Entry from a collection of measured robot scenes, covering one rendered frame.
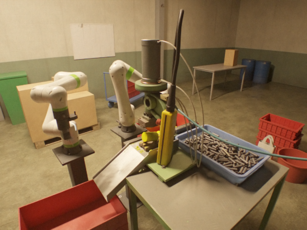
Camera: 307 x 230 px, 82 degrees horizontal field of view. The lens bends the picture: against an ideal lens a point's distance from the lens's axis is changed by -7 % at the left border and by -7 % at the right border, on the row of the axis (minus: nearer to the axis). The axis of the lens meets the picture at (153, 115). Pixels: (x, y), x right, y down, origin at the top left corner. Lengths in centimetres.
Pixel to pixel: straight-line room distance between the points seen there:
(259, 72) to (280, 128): 548
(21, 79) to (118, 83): 343
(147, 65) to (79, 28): 452
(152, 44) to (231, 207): 99
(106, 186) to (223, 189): 74
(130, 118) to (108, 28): 453
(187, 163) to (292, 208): 175
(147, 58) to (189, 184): 79
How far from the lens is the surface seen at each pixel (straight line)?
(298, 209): 279
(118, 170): 136
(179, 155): 133
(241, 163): 135
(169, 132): 108
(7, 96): 479
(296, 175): 303
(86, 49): 563
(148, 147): 136
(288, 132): 347
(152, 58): 116
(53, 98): 118
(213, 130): 166
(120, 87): 148
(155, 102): 120
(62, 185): 279
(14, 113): 492
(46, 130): 161
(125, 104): 152
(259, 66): 874
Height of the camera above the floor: 176
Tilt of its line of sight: 23 degrees down
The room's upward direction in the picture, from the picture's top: straight up
